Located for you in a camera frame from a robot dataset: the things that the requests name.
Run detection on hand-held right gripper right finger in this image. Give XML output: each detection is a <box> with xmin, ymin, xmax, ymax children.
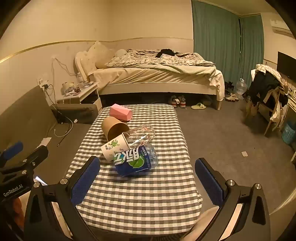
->
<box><xmin>183</xmin><ymin>158</ymin><xmax>271</xmax><ymax>241</ymax></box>

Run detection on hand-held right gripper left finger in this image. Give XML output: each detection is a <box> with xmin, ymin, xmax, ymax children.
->
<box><xmin>24</xmin><ymin>156</ymin><xmax>101</xmax><ymax>241</ymax></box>

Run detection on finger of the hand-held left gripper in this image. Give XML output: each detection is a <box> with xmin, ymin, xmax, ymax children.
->
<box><xmin>0</xmin><ymin>145</ymin><xmax>49</xmax><ymax>179</ymax></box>
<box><xmin>0</xmin><ymin>142</ymin><xmax>24</xmax><ymax>163</ymax></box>

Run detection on white paper cup green print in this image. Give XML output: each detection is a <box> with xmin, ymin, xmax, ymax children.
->
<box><xmin>101</xmin><ymin>134</ymin><xmax>130</xmax><ymax>162</ymax></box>

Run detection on brown paper cup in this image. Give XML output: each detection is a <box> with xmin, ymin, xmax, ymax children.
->
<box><xmin>101</xmin><ymin>116</ymin><xmax>130</xmax><ymax>142</ymax></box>

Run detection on pink faceted cup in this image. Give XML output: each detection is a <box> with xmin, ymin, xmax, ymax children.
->
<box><xmin>109</xmin><ymin>104</ymin><xmax>134</xmax><ymax>122</ymax></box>

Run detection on blue label plastic bottle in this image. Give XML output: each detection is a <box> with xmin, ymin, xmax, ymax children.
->
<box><xmin>113</xmin><ymin>143</ymin><xmax>159</xmax><ymax>178</ymax></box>

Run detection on grey checkered tablecloth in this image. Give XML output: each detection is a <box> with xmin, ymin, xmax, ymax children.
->
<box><xmin>65</xmin><ymin>104</ymin><xmax>203</xmax><ymax>233</ymax></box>

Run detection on white nightstand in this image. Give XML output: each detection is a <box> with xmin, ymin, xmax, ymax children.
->
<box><xmin>57</xmin><ymin>82</ymin><xmax>102</xmax><ymax>112</ymax></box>

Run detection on pair of sneakers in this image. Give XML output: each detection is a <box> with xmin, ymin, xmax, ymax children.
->
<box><xmin>170</xmin><ymin>95</ymin><xmax>187</xmax><ymax>109</ymax></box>

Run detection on white shoes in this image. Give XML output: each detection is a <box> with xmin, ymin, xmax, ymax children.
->
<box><xmin>225</xmin><ymin>93</ymin><xmax>240</xmax><ymax>103</ymax></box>

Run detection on blue laundry basket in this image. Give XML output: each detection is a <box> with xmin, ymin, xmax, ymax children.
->
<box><xmin>281</xmin><ymin>120</ymin><xmax>296</xmax><ymax>145</ymax></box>

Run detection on large water jug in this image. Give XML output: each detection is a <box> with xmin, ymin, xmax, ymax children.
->
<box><xmin>233</xmin><ymin>78</ymin><xmax>248</xmax><ymax>100</ymax></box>

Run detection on wooden chair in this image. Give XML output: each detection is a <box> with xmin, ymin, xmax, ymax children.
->
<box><xmin>246</xmin><ymin>86</ymin><xmax>288</xmax><ymax>137</ymax></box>

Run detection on dark jacket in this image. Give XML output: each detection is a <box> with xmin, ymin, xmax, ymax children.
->
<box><xmin>245</xmin><ymin>70</ymin><xmax>285</xmax><ymax>105</ymax></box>

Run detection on white bed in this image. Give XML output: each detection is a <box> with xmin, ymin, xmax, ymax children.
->
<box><xmin>74</xmin><ymin>38</ymin><xmax>225</xmax><ymax>111</ymax></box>

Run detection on cream pillow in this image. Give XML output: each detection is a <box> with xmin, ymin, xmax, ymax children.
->
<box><xmin>87</xmin><ymin>41</ymin><xmax>115</xmax><ymax>69</ymax></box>

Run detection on plaid cloth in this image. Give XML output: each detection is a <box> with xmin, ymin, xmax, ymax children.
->
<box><xmin>255</xmin><ymin>64</ymin><xmax>283</xmax><ymax>82</ymax></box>

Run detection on floral blanket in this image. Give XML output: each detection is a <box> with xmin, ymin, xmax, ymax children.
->
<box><xmin>105</xmin><ymin>49</ymin><xmax>214</xmax><ymax>68</ymax></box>

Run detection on black garment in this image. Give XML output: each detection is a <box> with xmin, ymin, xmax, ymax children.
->
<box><xmin>155</xmin><ymin>49</ymin><xmax>183</xmax><ymax>58</ymax></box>

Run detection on black television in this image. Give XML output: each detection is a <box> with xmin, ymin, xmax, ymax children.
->
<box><xmin>277</xmin><ymin>51</ymin><xmax>296</xmax><ymax>78</ymax></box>

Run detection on wide green curtain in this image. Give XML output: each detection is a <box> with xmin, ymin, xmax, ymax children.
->
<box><xmin>191</xmin><ymin>0</ymin><xmax>241</xmax><ymax>82</ymax></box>

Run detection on narrow green curtain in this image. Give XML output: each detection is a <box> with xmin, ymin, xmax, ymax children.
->
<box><xmin>239</xmin><ymin>14</ymin><xmax>265</xmax><ymax>68</ymax></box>

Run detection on white air conditioner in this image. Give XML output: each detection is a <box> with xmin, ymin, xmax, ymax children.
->
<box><xmin>269</xmin><ymin>19</ymin><xmax>293</xmax><ymax>37</ymax></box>

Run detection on white cable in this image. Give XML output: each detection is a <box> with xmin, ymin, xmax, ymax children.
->
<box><xmin>54</xmin><ymin>115</ymin><xmax>74</xmax><ymax>138</ymax></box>

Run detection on wall socket with chargers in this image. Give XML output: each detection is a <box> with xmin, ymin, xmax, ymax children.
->
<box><xmin>37</xmin><ymin>77</ymin><xmax>53</xmax><ymax>90</ymax></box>

